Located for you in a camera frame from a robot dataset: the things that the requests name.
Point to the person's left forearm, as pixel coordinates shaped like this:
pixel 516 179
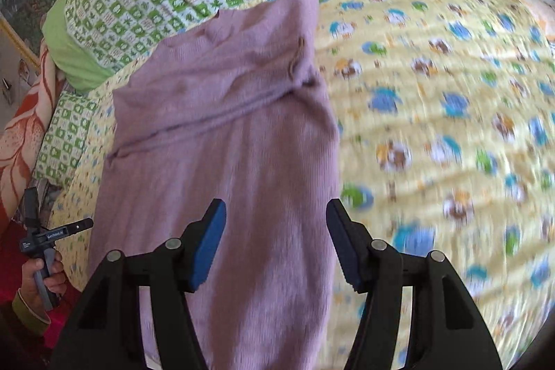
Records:
pixel 28 309

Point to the purple knit sweater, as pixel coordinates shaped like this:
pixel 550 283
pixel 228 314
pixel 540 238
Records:
pixel 225 136

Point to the green checked pillow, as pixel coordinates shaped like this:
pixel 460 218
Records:
pixel 65 136

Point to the orange floral blanket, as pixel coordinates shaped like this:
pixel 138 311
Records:
pixel 21 144

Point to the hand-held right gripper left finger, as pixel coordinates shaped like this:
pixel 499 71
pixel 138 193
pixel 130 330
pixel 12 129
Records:
pixel 208 248

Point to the plain green pillow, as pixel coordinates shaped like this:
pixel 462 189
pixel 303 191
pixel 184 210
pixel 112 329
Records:
pixel 73 58

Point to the yellow bear-print quilt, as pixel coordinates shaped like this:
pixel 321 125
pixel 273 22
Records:
pixel 433 92

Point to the red cloth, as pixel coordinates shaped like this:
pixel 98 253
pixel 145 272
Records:
pixel 11 248

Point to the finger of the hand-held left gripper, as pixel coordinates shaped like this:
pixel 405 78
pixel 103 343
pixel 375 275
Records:
pixel 31 205
pixel 69 228

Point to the grey patterned cloth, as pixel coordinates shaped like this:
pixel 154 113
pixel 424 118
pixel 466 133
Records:
pixel 47 196

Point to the person's left hand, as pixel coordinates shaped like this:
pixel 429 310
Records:
pixel 54 281

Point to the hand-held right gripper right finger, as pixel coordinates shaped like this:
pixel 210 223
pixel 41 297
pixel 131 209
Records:
pixel 343 244

